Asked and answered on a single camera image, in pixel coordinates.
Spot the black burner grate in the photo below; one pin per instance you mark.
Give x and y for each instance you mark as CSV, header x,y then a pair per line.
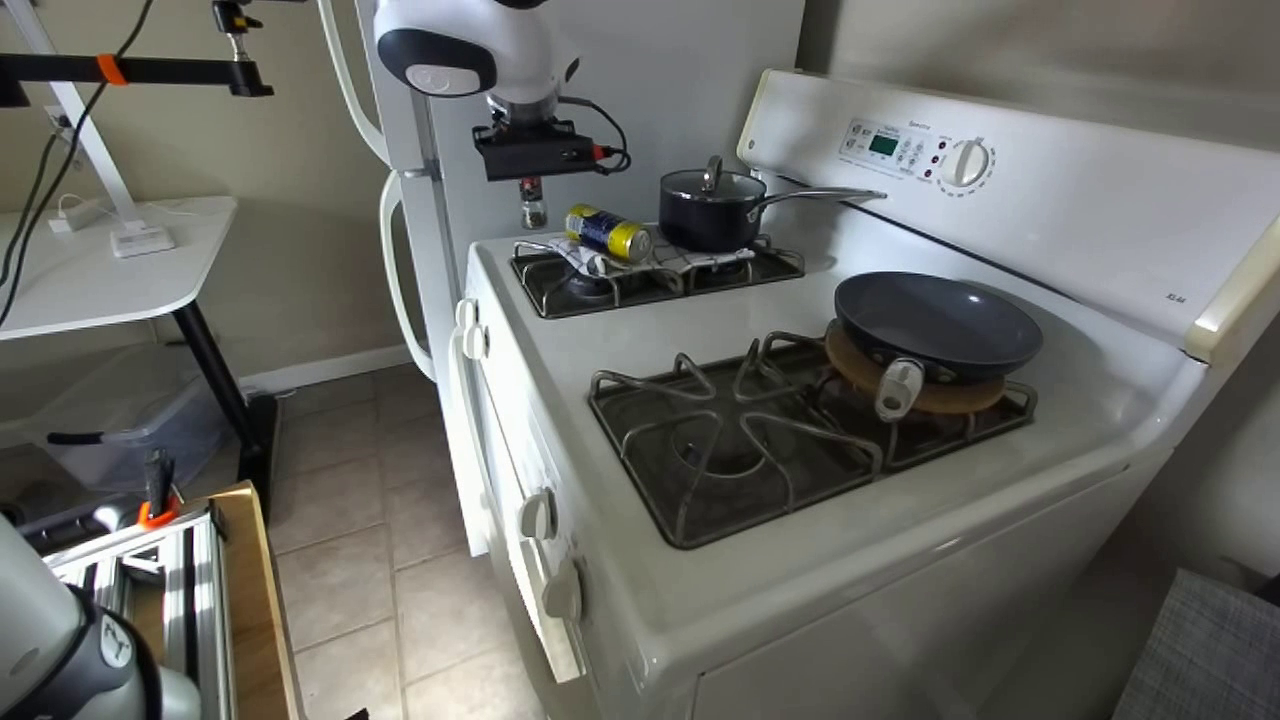
x,y
745,453
562,297

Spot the white stove knob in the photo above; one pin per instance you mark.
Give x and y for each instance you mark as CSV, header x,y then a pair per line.
x,y
536,512
567,589
468,328

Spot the wooden-edged robot cart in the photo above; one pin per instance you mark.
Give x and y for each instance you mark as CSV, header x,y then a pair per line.
x,y
262,614

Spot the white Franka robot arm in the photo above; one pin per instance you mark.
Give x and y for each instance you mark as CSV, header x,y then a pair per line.
x,y
521,44

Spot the small red-capped spice bottle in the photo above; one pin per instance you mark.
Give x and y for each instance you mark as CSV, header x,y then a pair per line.
x,y
535,210

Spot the black bar with orange tape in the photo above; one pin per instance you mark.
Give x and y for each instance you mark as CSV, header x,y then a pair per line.
x,y
175,73

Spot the yellow and blue can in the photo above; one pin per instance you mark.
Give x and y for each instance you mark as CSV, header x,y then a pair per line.
x,y
604,233

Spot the grey checked cloth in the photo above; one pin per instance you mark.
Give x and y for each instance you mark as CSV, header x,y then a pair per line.
x,y
1200,653

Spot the black frying pan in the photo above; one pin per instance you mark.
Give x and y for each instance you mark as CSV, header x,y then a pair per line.
x,y
932,323

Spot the white tripod pole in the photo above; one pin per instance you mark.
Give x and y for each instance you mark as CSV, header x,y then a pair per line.
x,y
101,167

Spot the orange clamp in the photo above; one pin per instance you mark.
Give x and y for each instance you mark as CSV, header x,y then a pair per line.
x,y
162,510

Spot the white gas stove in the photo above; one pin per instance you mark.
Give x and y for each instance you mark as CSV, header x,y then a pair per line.
x,y
694,312

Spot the white table with black leg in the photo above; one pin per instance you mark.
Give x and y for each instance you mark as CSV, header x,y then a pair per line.
x,y
105,267

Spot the white refrigerator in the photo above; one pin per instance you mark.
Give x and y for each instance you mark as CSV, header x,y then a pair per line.
x,y
667,80

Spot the round cork trivet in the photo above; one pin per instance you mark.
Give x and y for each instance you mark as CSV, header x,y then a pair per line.
x,y
964,398

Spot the clear plastic storage bin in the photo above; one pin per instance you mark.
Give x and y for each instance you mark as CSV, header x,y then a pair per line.
x,y
133,425

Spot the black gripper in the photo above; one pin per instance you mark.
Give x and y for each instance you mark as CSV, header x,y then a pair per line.
x,y
535,148

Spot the black pot with glass lid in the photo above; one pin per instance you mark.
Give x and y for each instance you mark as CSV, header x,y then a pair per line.
x,y
706,212

